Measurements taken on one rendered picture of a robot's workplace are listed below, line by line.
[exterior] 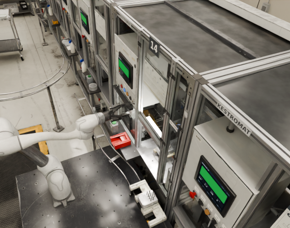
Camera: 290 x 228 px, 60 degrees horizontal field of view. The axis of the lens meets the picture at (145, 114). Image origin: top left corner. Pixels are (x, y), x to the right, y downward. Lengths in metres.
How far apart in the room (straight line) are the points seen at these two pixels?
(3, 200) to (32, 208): 1.01
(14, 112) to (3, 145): 2.63
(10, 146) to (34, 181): 0.80
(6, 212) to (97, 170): 1.22
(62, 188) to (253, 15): 1.91
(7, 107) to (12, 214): 1.92
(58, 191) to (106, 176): 0.47
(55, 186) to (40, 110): 2.32
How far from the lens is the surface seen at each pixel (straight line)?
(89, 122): 1.85
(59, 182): 2.14
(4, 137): 1.82
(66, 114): 4.12
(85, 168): 2.50
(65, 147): 3.63
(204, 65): 1.36
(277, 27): 1.86
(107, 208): 2.25
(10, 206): 3.29
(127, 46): 1.88
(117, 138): 2.35
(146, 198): 2.01
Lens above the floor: 2.67
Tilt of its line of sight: 42 degrees down
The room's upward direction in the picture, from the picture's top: 3 degrees clockwise
